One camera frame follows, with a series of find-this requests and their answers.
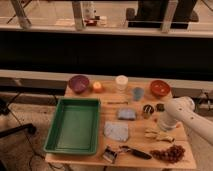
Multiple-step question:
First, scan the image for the blue cup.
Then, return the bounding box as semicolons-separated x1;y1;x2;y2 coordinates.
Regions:
133;87;144;101

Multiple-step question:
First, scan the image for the wooden table board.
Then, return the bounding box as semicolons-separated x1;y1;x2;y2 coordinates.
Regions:
45;81;196;170

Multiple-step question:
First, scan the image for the metal binder clip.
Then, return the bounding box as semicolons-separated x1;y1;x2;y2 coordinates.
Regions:
102;146;117;164

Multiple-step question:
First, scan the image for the orange bowl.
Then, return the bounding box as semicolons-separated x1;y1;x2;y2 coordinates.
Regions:
150;80;171;97

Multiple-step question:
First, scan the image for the small dark object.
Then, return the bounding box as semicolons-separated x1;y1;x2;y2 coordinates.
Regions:
156;103;165;112

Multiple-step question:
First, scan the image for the orange fruit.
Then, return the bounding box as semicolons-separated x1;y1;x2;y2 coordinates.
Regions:
93;82;103;93

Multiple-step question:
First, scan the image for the yellow banana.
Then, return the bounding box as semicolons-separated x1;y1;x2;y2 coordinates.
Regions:
145;128;175;143

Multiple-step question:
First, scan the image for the blue cloth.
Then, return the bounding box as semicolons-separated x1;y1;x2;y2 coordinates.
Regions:
104;121;129;142

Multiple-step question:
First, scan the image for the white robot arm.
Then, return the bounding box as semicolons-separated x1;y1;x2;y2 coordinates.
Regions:
157;97;213;145

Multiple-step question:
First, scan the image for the green plastic tray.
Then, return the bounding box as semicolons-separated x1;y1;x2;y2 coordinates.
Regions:
44;98;101;155

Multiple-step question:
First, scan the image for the metal tea strainer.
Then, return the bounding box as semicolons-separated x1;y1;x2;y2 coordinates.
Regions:
143;104;154;119

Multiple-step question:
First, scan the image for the black chair base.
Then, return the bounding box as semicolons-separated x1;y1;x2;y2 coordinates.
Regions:
0;98;37;139

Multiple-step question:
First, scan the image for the purple bowl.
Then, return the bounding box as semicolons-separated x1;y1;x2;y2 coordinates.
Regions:
68;75;90;94

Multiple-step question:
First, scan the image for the thin pen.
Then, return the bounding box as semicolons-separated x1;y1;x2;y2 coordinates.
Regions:
107;102;128;105

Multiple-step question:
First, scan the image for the bunch of brown grapes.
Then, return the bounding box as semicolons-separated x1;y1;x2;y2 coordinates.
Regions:
150;145;185;163

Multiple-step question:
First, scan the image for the white cup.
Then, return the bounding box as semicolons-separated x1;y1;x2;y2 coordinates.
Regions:
115;75;128;92

